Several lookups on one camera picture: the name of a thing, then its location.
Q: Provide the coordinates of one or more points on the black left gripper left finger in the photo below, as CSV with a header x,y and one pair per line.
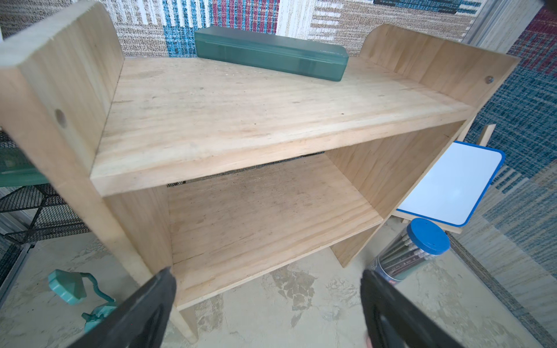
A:
x,y
140,321

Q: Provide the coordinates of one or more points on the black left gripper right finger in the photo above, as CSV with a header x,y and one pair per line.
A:
x,y
394,321

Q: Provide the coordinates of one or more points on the dark green pencil case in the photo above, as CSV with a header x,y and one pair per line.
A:
x,y
271,52

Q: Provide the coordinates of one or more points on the blue-lid pencil canister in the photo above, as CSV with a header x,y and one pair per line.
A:
x,y
419,243

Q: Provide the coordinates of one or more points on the wooden two-tier shelf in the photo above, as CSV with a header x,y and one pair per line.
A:
x,y
222,172

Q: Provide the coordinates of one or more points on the teal giraffe desk lamp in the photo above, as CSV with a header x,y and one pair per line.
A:
x,y
69,286

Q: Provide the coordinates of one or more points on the small whiteboard on easel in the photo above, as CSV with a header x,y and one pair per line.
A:
x,y
453,188

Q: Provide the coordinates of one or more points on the green tray on rack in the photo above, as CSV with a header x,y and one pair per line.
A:
x,y
17,170

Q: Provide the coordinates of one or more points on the black wire mesh rack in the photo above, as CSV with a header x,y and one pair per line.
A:
x,y
32,214

